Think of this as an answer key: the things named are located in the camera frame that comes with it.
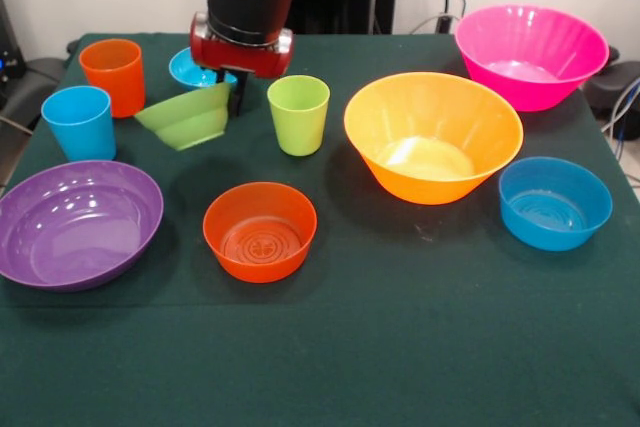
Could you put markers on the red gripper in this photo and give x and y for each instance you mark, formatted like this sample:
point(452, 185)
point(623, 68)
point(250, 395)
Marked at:
point(240, 57)

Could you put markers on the green stepped bowl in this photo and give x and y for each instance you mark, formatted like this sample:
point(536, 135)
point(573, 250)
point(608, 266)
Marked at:
point(190, 122)

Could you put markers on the light blue stepped bowl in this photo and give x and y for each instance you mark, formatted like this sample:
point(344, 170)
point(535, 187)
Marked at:
point(185, 72)

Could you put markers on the green plastic cup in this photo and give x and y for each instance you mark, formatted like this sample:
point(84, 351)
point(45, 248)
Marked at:
point(300, 122)

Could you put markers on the orange plastic cup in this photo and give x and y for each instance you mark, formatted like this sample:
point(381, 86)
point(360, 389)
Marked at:
point(117, 87)

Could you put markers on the blue plastic cup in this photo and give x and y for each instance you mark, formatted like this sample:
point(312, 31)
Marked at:
point(82, 132)

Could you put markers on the orange round bowl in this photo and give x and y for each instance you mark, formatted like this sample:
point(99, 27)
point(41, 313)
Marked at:
point(260, 247)

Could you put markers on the large yellow-orange bowl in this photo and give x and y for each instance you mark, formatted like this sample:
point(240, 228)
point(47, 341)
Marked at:
point(430, 122)

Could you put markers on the large purple bowl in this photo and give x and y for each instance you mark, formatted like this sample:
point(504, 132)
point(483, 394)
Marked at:
point(75, 227)

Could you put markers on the black computer case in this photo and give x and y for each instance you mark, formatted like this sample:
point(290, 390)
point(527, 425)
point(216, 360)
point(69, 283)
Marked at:
point(10, 57)

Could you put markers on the black power adapter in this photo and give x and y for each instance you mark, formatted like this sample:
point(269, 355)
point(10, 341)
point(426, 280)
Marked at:
point(443, 23)

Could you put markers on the dark green tablecloth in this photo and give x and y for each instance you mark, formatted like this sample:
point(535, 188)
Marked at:
point(350, 347)

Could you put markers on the large pink bowl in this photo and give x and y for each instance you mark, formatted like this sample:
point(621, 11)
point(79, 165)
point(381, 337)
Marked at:
point(530, 47)

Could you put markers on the blue round bowl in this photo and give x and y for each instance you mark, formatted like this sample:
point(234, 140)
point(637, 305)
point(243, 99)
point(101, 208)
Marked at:
point(555, 217)

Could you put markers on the black equipment base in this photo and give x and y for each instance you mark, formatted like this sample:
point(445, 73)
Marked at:
point(617, 84)

